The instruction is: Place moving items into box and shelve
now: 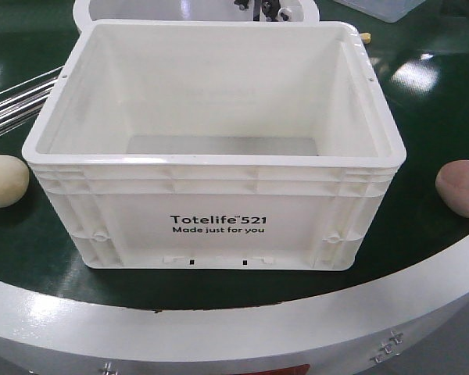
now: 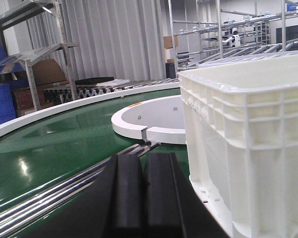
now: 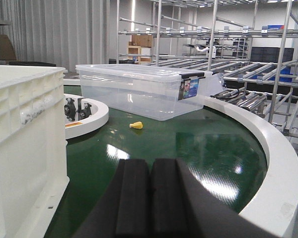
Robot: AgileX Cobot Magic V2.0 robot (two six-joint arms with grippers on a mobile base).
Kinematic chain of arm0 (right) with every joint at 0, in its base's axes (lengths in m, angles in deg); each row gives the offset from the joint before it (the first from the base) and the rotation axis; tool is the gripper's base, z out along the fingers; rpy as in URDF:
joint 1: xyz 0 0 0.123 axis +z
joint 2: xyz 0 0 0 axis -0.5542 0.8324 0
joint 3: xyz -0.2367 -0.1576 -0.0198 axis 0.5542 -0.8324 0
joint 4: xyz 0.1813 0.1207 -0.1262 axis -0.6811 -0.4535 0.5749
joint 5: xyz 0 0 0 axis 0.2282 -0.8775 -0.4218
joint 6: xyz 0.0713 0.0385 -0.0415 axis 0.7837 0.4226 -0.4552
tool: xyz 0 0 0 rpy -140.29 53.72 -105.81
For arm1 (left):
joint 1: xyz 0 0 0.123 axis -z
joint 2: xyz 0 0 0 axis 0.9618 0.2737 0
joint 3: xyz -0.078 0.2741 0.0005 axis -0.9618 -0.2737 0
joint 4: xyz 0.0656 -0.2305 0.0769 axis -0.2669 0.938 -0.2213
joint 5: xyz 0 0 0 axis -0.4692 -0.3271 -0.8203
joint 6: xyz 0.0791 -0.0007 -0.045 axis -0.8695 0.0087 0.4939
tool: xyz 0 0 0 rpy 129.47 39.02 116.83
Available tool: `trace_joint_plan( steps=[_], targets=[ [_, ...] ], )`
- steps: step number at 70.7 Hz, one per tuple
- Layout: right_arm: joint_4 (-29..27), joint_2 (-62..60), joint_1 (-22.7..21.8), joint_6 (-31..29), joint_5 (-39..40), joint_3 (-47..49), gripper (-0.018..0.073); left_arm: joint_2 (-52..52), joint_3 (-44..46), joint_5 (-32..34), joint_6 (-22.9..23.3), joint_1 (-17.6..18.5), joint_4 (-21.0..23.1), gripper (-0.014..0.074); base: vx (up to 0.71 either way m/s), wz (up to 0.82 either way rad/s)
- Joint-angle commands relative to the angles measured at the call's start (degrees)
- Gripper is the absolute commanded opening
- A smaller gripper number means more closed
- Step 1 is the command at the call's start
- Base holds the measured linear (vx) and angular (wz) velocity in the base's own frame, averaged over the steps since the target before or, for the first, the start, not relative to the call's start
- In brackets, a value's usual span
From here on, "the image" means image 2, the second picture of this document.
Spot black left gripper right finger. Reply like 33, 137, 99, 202
145, 153, 228, 238

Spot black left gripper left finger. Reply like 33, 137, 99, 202
21, 154, 143, 238

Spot white plastic tote box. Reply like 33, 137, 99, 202
178, 51, 298, 238

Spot brown cardboard box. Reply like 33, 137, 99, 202
32, 59, 67, 86

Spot steel roller bars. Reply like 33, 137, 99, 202
0, 142, 159, 238

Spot black flat tray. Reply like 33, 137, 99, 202
75, 76, 114, 85

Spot blue plastic crate stack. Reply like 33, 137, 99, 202
0, 44, 17, 129

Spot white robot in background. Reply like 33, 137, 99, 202
222, 30, 241, 48

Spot steel pipe flow rack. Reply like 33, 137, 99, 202
166, 0, 298, 72

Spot grey metal shelving rack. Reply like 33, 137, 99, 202
0, 0, 78, 111

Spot white inner conveyor ring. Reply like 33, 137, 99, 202
111, 95, 187, 145

